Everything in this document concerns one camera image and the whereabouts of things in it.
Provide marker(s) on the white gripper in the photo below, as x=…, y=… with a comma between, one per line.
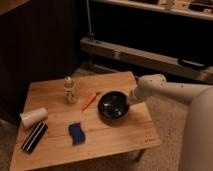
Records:
x=133, y=96

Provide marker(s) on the black ceramic bowl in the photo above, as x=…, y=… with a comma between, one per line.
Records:
x=113, y=105

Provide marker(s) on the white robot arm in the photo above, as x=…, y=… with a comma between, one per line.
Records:
x=197, y=144

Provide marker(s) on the orange carrot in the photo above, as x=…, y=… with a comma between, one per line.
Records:
x=90, y=100

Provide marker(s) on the wooden low table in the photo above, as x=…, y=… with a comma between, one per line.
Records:
x=134, y=132

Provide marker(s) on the small clear bottle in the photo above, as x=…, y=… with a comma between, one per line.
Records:
x=70, y=89

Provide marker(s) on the blue sponge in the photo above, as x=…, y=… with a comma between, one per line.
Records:
x=76, y=133

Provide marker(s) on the metal pole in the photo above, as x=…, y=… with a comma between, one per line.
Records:
x=91, y=34

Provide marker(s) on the white paper cup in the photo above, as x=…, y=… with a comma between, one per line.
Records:
x=30, y=118

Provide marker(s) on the black striped case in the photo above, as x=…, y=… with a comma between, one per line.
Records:
x=34, y=137

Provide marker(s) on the upper shelf board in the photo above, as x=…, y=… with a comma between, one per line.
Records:
x=156, y=8

